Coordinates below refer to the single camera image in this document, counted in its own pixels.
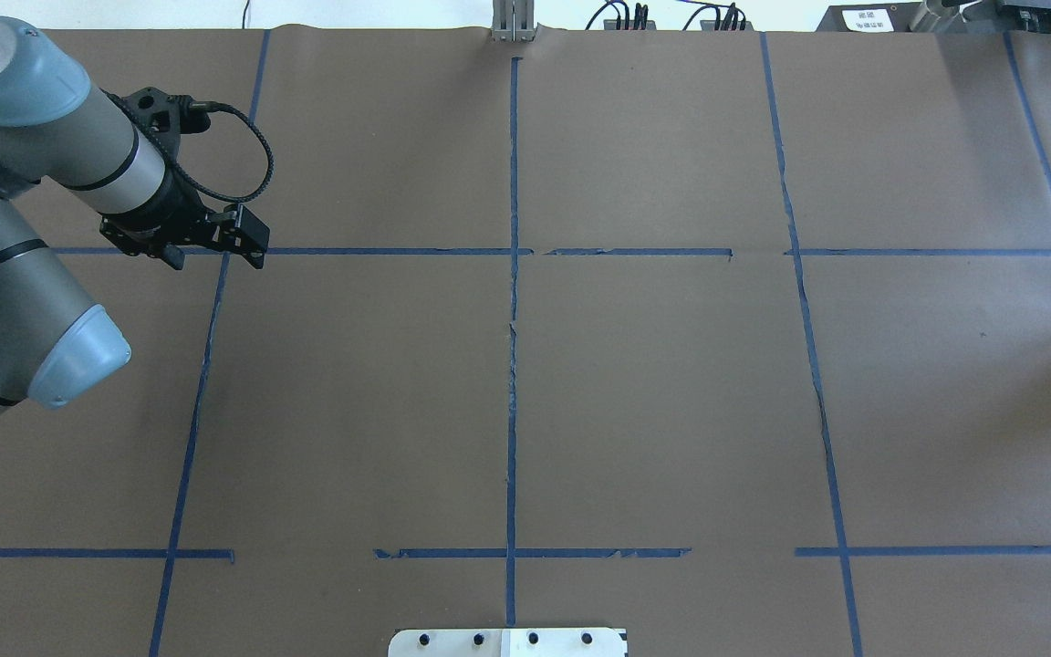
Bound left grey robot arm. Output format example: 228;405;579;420
0;16;275;416

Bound aluminium frame post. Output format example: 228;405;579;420
491;0;537;43

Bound brown paper table cover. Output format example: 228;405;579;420
0;26;1051;656

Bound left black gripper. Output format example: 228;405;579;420
99;170;270;271

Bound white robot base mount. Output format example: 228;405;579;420
387;627;630;656

